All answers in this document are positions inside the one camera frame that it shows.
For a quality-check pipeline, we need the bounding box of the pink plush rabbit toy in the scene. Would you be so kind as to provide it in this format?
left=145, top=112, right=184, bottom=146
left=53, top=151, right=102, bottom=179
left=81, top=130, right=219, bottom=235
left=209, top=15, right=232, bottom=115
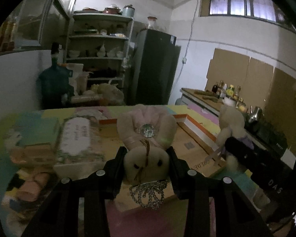
left=116, top=104, right=176, bottom=210

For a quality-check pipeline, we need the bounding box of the glass jar on refrigerator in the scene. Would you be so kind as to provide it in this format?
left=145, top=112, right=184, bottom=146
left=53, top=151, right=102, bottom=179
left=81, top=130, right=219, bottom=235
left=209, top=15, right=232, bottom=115
left=147, top=16, right=157, bottom=29

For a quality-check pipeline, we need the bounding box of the light blue pot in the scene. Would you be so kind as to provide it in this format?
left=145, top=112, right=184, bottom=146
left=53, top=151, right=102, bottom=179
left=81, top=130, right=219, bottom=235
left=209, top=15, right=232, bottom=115
left=122, top=4, right=135, bottom=18

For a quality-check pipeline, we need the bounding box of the wooden counter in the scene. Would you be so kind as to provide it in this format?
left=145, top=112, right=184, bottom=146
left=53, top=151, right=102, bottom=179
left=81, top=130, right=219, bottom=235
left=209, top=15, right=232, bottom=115
left=180, top=88, right=223, bottom=117

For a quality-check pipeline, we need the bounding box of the teal water jug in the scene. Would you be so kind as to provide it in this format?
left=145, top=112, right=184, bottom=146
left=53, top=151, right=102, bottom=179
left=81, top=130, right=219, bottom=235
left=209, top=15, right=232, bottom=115
left=38, top=42, right=74, bottom=110

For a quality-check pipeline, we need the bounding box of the colourful foam play mat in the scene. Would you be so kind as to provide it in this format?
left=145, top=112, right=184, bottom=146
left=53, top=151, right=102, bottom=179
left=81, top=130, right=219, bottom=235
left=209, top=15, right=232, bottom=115
left=0, top=106, right=271, bottom=236

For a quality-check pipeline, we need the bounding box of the cream teddy bear purple dress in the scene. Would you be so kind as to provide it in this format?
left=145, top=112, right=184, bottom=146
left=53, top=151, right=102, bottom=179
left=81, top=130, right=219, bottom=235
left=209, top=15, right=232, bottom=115
left=216, top=105, right=254, bottom=173

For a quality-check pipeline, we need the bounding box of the floral tissue pack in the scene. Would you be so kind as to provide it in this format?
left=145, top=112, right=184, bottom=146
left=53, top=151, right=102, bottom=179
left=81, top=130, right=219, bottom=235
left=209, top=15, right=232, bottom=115
left=56, top=116, right=105, bottom=165

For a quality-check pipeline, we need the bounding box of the red pot with lid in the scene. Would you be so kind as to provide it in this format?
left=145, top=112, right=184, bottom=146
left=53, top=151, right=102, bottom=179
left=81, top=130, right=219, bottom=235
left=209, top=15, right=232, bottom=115
left=103, top=4, right=121, bottom=14

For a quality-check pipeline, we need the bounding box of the white bowl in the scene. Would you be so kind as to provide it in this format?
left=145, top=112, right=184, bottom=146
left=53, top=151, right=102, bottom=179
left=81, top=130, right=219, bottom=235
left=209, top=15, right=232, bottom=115
left=222, top=96, right=237, bottom=107

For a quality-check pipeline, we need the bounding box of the window with bars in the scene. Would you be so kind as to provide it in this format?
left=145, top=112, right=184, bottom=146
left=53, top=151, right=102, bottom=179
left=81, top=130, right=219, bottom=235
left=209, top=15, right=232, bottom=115
left=199, top=0, right=296, bottom=32

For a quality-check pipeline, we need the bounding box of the large cardboard sheet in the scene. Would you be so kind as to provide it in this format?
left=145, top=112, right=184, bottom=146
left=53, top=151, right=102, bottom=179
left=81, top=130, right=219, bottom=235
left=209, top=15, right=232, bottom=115
left=206, top=49, right=296, bottom=152

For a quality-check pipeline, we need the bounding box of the orange-rimmed cardboard box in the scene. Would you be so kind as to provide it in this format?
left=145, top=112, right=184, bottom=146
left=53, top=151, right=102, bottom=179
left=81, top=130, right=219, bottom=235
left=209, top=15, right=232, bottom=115
left=98, top=113, right=228, bottom=213

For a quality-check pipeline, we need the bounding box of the black refrigerator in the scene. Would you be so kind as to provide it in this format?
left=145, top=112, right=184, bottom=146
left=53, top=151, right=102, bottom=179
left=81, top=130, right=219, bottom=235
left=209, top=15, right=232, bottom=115
left=131, top=29, right=177, bottom=105

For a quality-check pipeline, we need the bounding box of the metal storage shelf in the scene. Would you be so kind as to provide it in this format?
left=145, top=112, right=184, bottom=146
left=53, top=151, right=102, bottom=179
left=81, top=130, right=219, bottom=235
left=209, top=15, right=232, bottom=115
left=65, top=10, right=134, bottom=103

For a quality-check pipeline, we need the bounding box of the teal box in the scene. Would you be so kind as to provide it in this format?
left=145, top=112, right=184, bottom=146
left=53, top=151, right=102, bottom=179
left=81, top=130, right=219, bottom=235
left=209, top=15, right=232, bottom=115
left=4, top=115, right=60, bottom=150

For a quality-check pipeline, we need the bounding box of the metal kettle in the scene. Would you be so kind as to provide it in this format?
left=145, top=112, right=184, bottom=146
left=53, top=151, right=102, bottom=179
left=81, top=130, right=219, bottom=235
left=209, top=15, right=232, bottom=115
left=247, top=106, right=263, bottom=124

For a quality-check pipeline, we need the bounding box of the white plastic bag of goods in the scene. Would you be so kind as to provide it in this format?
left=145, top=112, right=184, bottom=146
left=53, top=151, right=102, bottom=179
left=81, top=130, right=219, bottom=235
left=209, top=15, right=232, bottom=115
left=91, top=82, right=125, bottom=106

